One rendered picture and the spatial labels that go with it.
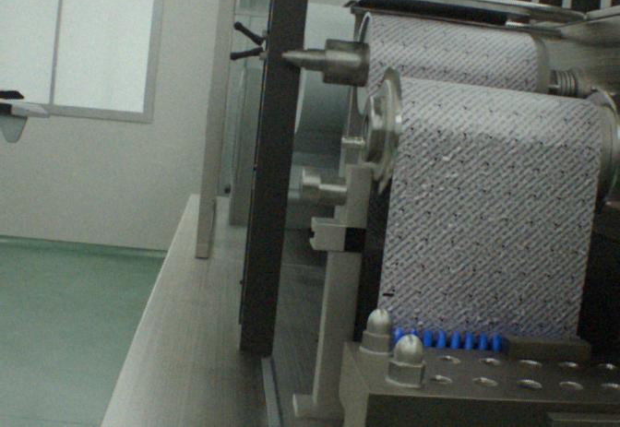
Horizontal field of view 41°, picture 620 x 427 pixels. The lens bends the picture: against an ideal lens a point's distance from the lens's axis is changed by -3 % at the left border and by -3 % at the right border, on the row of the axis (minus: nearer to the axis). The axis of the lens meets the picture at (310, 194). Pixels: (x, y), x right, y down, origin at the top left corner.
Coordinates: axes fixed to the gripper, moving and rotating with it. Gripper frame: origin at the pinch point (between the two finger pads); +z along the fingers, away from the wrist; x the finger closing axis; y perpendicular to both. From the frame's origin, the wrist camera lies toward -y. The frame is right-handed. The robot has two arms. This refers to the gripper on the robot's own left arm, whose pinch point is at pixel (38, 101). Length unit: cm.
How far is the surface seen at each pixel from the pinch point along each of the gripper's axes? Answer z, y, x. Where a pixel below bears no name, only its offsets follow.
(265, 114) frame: 26.4, -4.6, 23.4
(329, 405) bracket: 23, 25, 55
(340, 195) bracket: 22, 0, 50
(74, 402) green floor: 75, 147, -164
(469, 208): 29, -3, 64
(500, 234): 33, -1, 66
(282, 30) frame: 27.5, -16.8, 22.3
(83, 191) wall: 182, 144, -473
